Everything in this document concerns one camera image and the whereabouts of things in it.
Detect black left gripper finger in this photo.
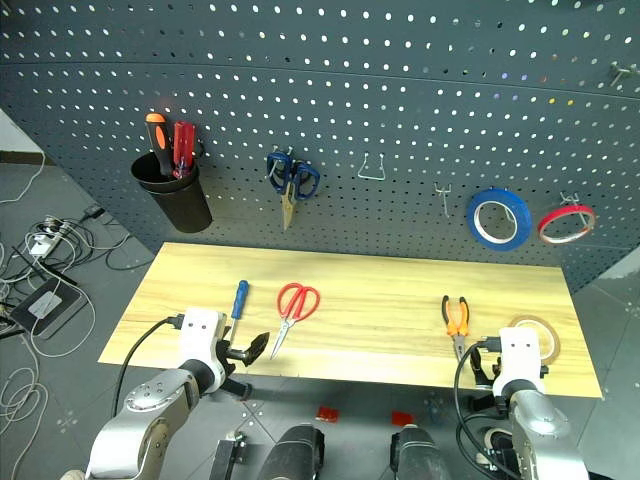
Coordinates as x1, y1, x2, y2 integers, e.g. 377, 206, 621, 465
222, 377, 252, 402
243, 332, 272, 368

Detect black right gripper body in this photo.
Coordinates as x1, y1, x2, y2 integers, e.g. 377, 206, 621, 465
480, 344, 503, 394

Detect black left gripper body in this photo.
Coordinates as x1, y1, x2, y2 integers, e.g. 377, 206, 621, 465
217, 337, 250, 384

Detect black cup holder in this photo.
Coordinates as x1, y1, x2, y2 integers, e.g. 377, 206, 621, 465
130, 151, 214, 234

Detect dark grey metal pegboard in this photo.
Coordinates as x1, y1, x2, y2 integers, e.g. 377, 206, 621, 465
0, 0, 640, 295

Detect orange black needle-nose pliers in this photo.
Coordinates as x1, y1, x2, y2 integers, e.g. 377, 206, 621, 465
440, 294, 472, 363

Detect black white rounded shape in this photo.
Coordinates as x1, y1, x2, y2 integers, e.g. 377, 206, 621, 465
474, 425, 517, 472

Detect clear tan tape roll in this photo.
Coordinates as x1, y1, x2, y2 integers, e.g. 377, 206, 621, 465
508, 314, 563, 362

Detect dark rounded shape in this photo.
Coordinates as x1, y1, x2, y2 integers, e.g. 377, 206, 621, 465
389, 423, 454, 480
258, 423, 327, 480

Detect red tape roll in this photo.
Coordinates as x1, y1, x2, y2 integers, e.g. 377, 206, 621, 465
536, 203, 597, 247

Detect blue tape roll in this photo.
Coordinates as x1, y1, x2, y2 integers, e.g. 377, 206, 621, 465
466, 186, 533, 250

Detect grey flat box device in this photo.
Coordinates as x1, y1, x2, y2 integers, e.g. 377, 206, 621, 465
9, 276, 85, 340

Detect white power strip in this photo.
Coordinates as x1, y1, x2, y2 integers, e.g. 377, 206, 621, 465
25, 233, 65, 257

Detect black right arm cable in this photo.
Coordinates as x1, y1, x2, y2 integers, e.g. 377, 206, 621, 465
453, 336, 516, 469

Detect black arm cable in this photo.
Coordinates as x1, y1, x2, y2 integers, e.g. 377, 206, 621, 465
112, 314, 187, 419
453, 336, 516, 469

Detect red handled scissors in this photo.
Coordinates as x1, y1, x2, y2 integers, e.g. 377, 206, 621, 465
269, 282, 322, 362

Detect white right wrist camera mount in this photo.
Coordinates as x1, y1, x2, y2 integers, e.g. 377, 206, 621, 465
491, 327, 551, 399

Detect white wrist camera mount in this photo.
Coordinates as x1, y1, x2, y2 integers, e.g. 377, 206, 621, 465
177, 308, 236, 387
491, 327, 551, 399

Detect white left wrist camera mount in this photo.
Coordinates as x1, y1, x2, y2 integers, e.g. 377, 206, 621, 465
177, 308, 236, 387

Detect blue handled screwdriver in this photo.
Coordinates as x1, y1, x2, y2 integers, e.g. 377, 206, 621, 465
226, 279, 251, 346

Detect black metal bracket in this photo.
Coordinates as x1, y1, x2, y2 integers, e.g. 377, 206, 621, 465
208, 430, 249, 480

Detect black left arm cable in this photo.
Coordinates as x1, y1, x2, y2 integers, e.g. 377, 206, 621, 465
112, 314, 187, 419

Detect blue handled scissors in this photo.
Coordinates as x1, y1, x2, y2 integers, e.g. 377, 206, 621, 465
265, 147, 322, 233

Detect white floor cable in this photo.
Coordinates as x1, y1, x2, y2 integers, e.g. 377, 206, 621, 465
0, 279, 98, 439

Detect white wire loop hook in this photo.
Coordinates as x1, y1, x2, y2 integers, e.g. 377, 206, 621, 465
356, 151, 388, 182

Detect red handled screwdriver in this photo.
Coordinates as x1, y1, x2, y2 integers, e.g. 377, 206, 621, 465
171, 120, 197, 181

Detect orange black handled screwdriver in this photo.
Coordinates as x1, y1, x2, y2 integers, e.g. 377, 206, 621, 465
144, 112, 174, 178

